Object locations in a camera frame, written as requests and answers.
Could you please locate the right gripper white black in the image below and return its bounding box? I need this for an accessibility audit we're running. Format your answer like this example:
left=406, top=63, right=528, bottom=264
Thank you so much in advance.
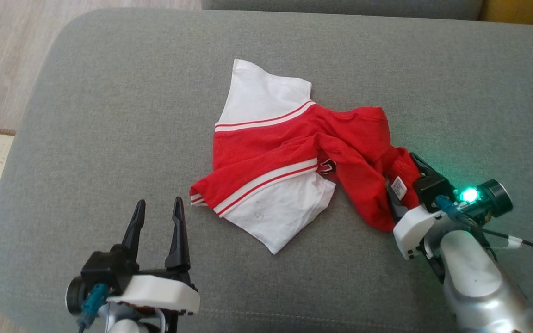
left=385, top=152, right=514, bottom=283

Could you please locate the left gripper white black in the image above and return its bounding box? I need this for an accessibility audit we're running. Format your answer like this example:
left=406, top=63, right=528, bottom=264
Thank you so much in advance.
left=106, top=197, right=201, bottom=333

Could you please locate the red white basketball jersey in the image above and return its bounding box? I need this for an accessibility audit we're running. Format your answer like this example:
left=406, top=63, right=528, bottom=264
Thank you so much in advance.
left=189, top=59, right=422, bottom=255

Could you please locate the grey sofa seat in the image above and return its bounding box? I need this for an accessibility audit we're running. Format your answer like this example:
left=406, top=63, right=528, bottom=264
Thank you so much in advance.
left=0, top=8, right=533, bottom=333

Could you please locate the grey sofa back cushion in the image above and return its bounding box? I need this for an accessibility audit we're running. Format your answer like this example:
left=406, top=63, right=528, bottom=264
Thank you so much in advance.
left=200, top=0, right=484, bottom=21

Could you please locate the yellow sofa cushion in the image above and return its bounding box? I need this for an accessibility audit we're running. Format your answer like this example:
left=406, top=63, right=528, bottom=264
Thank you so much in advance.
left=478, top=0, right=533, bottom=26

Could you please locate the right gripper cable blue plug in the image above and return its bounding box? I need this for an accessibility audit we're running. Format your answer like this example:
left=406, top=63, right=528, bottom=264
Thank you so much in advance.
left=435, top=195, right=533, bottom=259

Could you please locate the gripper cable blue plug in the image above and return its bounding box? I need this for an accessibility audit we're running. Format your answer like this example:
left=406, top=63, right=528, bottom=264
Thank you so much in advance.
left=76, top=283, right=111, bottom=333
left=435, top=195, right=533, bottom=259

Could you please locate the left gripper cable blue plug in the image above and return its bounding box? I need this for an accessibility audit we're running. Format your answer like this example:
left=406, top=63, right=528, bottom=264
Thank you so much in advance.
left=76, top=283, right=111, bottom=333

